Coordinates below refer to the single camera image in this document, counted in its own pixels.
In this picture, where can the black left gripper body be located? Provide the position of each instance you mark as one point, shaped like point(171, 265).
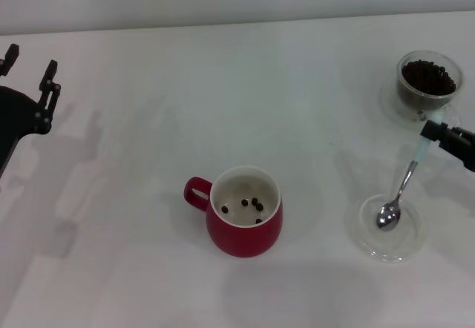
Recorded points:
point(18, 113)

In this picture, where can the small clear glass saucer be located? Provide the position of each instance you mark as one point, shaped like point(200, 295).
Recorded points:
point(404, 246)

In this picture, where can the large clear glass saucer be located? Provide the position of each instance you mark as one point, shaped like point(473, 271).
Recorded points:
point(387, 107)

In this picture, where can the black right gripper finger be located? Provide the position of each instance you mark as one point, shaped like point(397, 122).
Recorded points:
point(436, 131)
point(464, 155)

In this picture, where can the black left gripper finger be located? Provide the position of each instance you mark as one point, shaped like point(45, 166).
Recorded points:
point(47, 101)
point(11, 57)

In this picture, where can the stray coffee bean crumbs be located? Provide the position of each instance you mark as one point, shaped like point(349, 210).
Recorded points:
point(421, 114)

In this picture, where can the coffee bean pile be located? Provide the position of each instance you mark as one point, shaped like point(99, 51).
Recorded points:
point(426, 77)

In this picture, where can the red ceramic mug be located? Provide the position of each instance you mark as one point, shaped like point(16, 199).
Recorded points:
point(241, 242)

